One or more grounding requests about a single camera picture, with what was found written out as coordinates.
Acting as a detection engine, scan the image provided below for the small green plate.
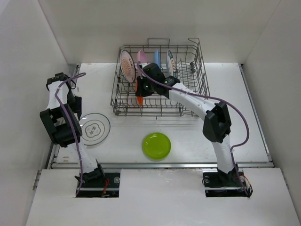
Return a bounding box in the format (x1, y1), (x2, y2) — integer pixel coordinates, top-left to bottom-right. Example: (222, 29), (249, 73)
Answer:
(142, 132), (172, 161)

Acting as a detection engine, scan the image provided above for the white plate dark line emblem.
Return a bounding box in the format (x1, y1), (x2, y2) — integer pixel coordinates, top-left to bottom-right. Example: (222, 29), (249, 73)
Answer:
(79, 113), (111, 146)

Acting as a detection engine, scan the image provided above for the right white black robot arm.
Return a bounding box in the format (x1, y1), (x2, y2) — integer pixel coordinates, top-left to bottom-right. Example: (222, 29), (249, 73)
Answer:
(136, 62), (239, 186)

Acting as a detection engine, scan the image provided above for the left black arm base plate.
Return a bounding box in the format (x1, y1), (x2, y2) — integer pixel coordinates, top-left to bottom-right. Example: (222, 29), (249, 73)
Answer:
(76, 172), (120, 198)

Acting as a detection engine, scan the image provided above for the right aluminium rail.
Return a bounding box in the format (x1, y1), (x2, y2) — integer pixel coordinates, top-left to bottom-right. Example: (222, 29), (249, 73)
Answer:
(238, 63), (274, 167)

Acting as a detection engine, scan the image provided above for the white plate orange sunburst pattern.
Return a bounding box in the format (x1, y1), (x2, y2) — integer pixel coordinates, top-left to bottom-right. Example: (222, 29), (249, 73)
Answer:
(120, 50), (136, 83)

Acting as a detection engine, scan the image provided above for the white plate teal lettered rim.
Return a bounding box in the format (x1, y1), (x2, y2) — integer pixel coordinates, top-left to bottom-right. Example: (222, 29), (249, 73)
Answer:
(166, 50), (177, 78)

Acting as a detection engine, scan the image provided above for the small orange plate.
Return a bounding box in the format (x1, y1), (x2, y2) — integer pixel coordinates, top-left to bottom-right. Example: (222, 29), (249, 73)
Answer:
(135, 82), (143, 106)

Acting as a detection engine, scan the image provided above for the pink plate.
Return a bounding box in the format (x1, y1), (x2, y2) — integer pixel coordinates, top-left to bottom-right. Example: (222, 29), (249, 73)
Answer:
(136, 49), (147, 63)

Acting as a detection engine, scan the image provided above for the blue plate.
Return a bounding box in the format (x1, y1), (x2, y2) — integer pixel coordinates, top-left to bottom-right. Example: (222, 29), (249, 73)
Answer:
(154, 49), (161, 68)

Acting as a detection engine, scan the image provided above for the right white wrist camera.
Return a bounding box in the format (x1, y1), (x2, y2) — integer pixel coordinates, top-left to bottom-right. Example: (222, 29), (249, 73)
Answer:
(139, 63), (150, 69)

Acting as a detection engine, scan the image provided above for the grey wire dish rack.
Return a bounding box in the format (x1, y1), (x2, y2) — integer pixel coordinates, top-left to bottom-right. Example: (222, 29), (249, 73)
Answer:
(110, 38), (210, 117)

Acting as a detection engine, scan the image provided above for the front aluminium rail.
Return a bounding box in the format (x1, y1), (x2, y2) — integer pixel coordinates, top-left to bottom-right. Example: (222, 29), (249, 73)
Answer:
(48, 161), (274, 169)

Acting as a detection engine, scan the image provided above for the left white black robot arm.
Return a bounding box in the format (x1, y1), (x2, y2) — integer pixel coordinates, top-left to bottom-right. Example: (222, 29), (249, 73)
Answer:
(40, 73), (106, 187)

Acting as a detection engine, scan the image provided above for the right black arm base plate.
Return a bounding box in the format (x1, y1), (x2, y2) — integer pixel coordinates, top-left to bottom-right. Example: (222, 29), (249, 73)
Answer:
(202, 172), (253, 198)

